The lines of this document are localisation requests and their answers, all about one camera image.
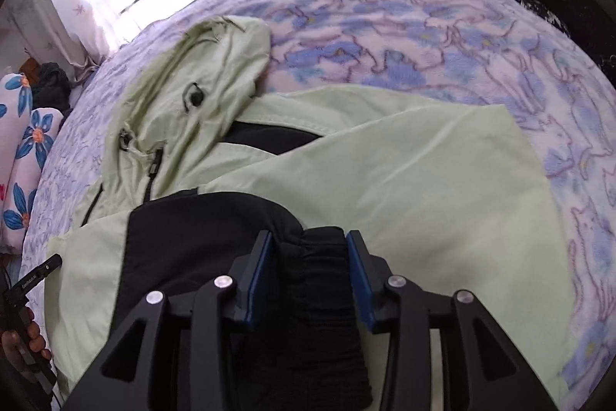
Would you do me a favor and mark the green and black hooded jacket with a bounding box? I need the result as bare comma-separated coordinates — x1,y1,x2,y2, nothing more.
45,17,572,398

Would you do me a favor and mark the dark clothes pile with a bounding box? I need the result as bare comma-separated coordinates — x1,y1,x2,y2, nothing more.
31,62,72,117

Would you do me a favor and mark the person's left hand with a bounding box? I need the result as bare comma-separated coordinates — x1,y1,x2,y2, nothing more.
0,309,54,385

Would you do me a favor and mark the white blue flower quilt roll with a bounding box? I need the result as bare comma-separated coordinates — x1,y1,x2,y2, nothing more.
0,73,63,255

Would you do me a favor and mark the blue cat print blanket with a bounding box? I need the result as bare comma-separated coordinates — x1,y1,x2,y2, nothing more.
23,0,615,410

